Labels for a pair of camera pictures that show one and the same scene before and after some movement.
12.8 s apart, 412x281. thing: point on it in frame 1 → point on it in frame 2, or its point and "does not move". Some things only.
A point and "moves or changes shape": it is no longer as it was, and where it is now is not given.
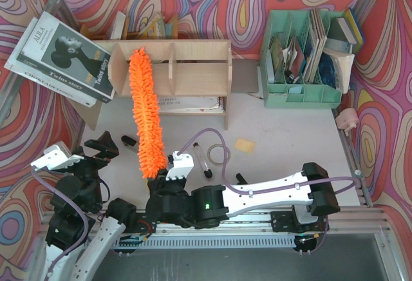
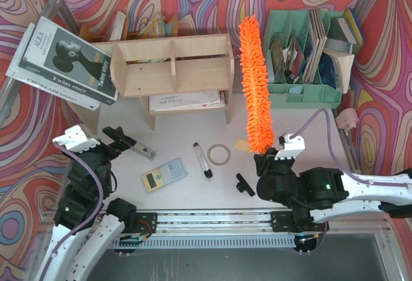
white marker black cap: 207,173 does not move
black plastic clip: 241,179 does not move
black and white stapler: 127,140 moves or changes shape
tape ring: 210,148 does not move
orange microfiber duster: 151,155 → 255,71
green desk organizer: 295,70 does not move
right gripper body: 161,184 → 268,164
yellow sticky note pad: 245,145 does not move
